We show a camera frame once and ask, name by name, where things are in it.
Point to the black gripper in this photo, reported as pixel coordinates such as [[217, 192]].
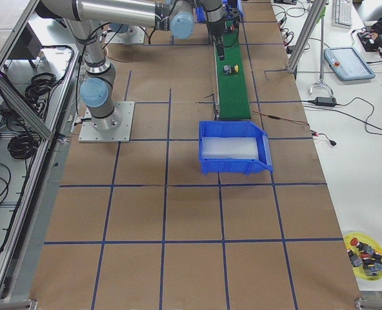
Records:
[[215, 30]]

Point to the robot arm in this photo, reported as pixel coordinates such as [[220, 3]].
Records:
[[176, 17]]

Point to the yellow bowl of buttons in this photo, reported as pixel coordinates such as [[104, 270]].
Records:
[[365, 255]]

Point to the left blue bin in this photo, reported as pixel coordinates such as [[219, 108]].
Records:
[[228, 5]]

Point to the blue bin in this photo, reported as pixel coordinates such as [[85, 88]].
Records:
[[228, 5], [235, 129]]

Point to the green conveyor belt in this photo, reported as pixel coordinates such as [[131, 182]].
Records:
[[233, 102]]

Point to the right blue bin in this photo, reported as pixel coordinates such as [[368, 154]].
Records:
[[235, 129]]

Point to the white foam pad right bin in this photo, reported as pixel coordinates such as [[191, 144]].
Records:
[[229, 148]]

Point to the metal rod with clamp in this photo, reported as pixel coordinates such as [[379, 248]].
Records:
[[321, 86]]

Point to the black power adapter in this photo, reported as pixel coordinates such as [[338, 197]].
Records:
[[326, 101]]

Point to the teach pendant tablet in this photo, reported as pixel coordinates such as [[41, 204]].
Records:
[[347, 64]]

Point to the white keyboard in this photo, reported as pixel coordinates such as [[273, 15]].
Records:
[[342, 13]]

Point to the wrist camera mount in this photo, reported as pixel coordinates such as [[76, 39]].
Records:
[[232, 20]]

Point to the aluminium frame post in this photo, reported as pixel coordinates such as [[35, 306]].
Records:
[[313, 16]]

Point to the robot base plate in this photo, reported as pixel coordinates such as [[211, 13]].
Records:
[[115, 128]]

